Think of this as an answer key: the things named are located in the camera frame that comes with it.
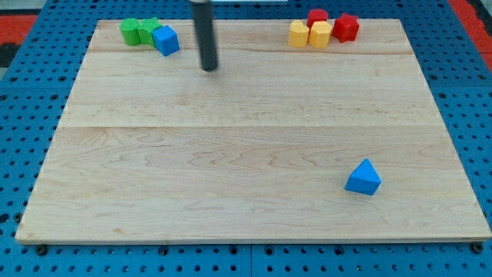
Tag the blue cube block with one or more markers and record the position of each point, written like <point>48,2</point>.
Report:
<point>166,40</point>

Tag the blue triangle block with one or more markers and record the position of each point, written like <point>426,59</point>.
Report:
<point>364,179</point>

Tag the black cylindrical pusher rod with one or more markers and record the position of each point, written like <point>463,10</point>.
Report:
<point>204,30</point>

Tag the red cylinder block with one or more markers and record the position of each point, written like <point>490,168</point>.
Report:
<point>316,15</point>

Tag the yellow heart block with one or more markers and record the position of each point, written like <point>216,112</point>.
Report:
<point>298,34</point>

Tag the wooden board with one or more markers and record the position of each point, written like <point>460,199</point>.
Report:
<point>152,150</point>

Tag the green star block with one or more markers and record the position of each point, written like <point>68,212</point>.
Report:
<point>145,30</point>

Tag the green cylinder block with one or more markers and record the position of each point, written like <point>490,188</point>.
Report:
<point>129,31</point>

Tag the yellow hexagon block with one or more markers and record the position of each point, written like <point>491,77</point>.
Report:
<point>320,34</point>

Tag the red star block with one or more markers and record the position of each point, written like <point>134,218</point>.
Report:
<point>346,28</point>

